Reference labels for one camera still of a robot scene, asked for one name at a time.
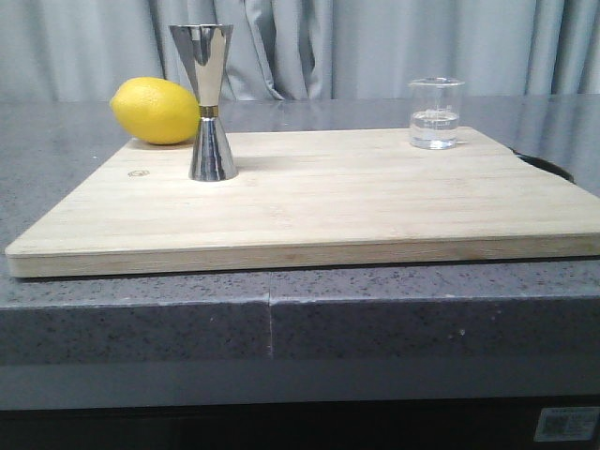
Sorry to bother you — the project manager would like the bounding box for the small glass beaker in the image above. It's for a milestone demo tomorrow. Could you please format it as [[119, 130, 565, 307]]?
[[409, 77, 464, 150]]

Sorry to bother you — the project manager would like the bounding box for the steel double jigger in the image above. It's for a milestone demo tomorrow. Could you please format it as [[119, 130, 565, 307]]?
[[170, 23, 238, 182]]

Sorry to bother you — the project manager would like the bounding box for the wooden cutting board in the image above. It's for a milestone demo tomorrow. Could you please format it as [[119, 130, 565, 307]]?
[[6, 127, 599, 278]]

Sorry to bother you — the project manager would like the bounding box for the yellow lemon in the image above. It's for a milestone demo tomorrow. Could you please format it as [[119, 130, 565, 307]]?
[[110, 77, 200, 144]]

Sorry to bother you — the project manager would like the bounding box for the grey curtain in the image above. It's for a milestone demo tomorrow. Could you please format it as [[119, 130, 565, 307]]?
[[1, 1, 599, 102]]

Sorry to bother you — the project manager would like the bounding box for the white QR label sticker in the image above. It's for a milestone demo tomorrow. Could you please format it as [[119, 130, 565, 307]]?
[[533, 407, 599, 443]]

